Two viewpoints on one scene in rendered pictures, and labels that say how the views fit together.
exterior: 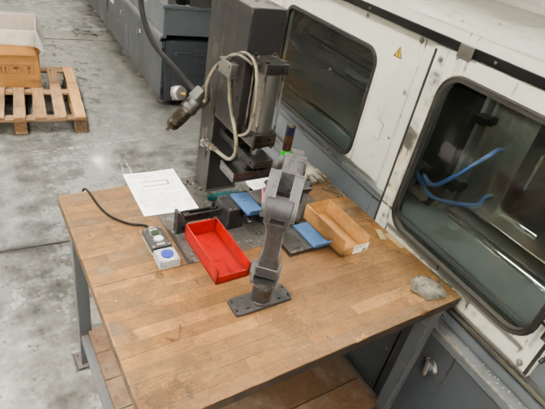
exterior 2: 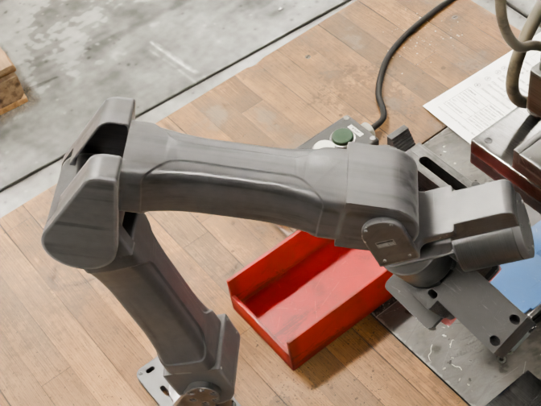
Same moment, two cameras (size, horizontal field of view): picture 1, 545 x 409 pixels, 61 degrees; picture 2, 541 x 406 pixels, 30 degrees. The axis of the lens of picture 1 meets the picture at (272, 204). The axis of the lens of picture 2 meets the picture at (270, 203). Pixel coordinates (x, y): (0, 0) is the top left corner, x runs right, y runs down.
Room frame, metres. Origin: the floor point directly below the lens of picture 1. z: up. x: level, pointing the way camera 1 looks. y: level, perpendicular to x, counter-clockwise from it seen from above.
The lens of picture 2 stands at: (1.22, -0.58, 1.92)
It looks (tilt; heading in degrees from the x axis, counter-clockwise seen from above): 49 degrees down; 98
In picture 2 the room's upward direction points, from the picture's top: 10 degrees counter-clockwise
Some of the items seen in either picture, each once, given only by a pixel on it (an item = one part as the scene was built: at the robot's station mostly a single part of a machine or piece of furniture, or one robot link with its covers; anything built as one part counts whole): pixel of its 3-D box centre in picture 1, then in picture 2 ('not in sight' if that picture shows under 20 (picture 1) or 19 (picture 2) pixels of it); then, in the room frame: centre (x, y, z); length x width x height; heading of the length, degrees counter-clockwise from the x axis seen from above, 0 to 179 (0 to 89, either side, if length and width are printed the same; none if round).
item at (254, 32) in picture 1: (248, 66); not in sight; (1.54, 0.17, 1.44); 0.17 x 0.13 x 0.42; 38
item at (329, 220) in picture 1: (335, 226); not in sight; (1.46, -0.25, 0.93); 0.25 x 0.13 x 0.08; 38
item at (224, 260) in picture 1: (216, 249); (340, 267); (1.19, 0.15, 0.93); 0.25 x 0.12 x 0.06; 38
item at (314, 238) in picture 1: (312, 233); not in sight; (1.39, -0.17, 0.93); 0.15 x 0.07 x 0.03; 39
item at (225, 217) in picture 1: (245, 209); not in sight; (1.44, 0.10, 0.94); 0.20 x 0.10 x 0.07; 128
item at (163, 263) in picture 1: (166, 260); not in sight; (1.11, 0.30, 0.90); 0.07 x 0.07 x 0.06; 38
